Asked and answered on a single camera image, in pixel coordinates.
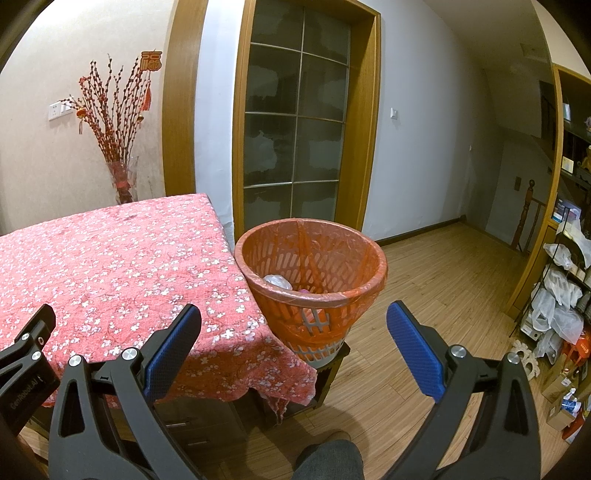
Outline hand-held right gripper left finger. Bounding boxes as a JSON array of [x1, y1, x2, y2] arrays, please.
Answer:
[[47, 304, 218, 480]]

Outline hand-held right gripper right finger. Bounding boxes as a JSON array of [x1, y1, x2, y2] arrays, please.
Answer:
[[383, 301, 542, 480]]

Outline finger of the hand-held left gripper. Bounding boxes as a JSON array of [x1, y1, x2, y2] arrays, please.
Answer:
[[0, 304, 57, 385]]

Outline orange plastic waste basket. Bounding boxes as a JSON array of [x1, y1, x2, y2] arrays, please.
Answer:
[[235, 219, 389, 370]]

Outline dark wooden table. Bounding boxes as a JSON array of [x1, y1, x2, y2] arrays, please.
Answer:
[[28, 383, 264, 462]]

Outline dark wooden stool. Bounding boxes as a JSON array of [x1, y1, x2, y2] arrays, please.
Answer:
[[252, 344, 352, 416]]

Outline red floral tablecloth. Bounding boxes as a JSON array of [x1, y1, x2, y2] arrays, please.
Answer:
[[0, 193, 319, 423]]

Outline white carved ornament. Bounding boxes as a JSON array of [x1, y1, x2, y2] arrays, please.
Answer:
[[510, 342, 542, 379]]

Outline person's leg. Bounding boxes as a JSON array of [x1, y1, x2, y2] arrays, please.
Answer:
[[291, 431, 365, 480]]

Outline cardboard box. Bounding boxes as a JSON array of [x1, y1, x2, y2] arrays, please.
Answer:
[[540, 355, 583, 430]]

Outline large white plastic bag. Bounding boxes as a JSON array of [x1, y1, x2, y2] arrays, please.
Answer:
[[531, 268, 585, 344]]

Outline blue spray bottle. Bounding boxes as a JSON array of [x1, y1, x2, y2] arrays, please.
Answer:
[[561, 388, 583, 416]]

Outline small white plastic bag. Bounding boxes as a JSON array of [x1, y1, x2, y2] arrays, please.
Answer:
[[544, 242, 573, 271]]

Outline glass vase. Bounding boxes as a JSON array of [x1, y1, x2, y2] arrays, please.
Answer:
[[107, 156, 140, 205]]

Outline blue box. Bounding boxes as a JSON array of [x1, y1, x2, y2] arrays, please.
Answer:
[[551, 198, 583, 227]]

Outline red dried branch bouquet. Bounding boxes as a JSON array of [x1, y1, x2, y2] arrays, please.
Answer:
[[60, 54, 153, 167]]

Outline wooden shelf unit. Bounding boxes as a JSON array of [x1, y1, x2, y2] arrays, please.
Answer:
[[505, 62, 591, 319]]

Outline wooden stair post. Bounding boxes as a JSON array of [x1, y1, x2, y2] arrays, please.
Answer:
[[510, 180, 548, 254]]

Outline wooden wall trim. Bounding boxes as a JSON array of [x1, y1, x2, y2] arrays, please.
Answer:
[[161, 0, 208, 197]]

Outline glass door with wooden frame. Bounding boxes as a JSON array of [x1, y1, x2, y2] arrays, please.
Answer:
[[231, 0, 382, 241]]

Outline red tasselled wall decoration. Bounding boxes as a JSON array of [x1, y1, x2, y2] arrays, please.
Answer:
[[141, 51, 163, 112]]

